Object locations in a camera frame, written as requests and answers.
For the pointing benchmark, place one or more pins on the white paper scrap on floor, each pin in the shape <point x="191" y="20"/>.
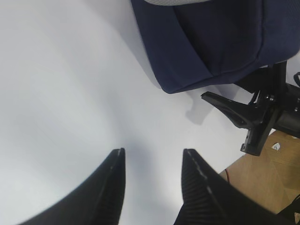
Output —
<point x="276" y="146"/>

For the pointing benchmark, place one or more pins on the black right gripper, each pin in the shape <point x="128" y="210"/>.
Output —
<point x="260" y="115"/>

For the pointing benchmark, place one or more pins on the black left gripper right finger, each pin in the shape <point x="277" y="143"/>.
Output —
<point x="210" y="200"/>

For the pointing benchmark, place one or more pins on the navy blue lunch bag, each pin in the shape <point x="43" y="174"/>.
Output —
<point x="217" y="41"/>

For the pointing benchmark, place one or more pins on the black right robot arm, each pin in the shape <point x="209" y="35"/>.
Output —
<point x="289" y="118"/>

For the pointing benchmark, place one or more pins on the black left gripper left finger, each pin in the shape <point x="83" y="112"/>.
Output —
<point x="97" y="201"/>

